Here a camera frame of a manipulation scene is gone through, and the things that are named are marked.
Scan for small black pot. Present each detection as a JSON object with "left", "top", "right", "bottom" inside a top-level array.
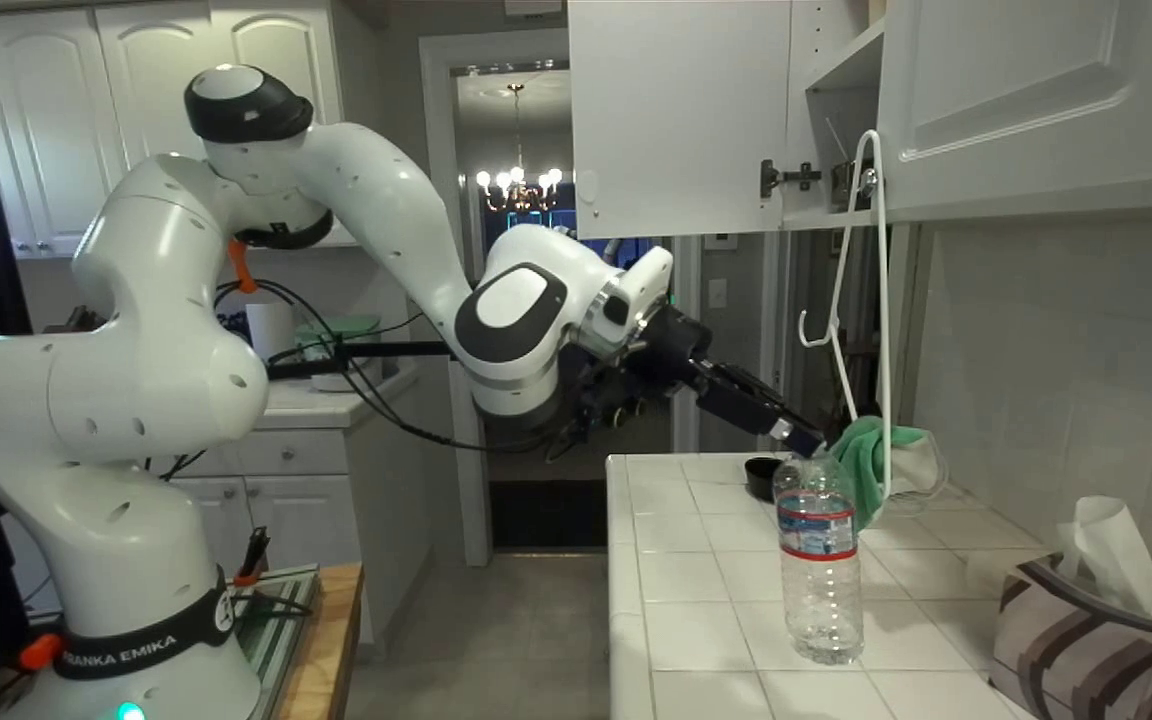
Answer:
[{"left": 746, "top": 458, "right": 788, "bottom": 502}]

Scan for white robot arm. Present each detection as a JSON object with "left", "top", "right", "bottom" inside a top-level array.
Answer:
[{"left": 0, "top": 63, "right": 826, "bottom": 720}]

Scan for white lower kitchen cabinets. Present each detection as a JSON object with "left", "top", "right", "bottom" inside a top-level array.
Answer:
[{"left": 143, "top": 368, "right": 432, "bottom": 652}]

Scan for clear plastic water bottle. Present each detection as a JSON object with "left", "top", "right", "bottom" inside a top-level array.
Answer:
[{"left": 772, "top": 461, "right": 866, "bottom": 666}]

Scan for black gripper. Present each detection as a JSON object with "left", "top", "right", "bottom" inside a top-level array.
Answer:
[{"left": 561, "top": 310, "right": 828, "bottom": 461}]

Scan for green cloth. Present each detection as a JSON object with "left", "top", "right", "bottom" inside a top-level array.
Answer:
[{"left": 831, "top": 416, "right": 939, "bottom": 529}]

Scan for white plastic clothes hanger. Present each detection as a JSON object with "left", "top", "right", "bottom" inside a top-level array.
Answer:
[{"left": 797, "top": 123, "right": 901, "bottom": 512}]

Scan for striped tissue holder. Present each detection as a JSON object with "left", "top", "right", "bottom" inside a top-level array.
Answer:
[{"left": 990, "top": 497, "right": 1152, "bottom": 720}]

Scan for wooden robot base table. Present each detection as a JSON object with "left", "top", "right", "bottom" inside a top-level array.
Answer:
[{"left": 0, "top": 562, "right": 369, "bottom": 720}]

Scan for white upper cabinet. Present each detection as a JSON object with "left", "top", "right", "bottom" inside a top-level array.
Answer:
[{"left": 567, "top": 0, "right": 1152, "bottom": 235}]

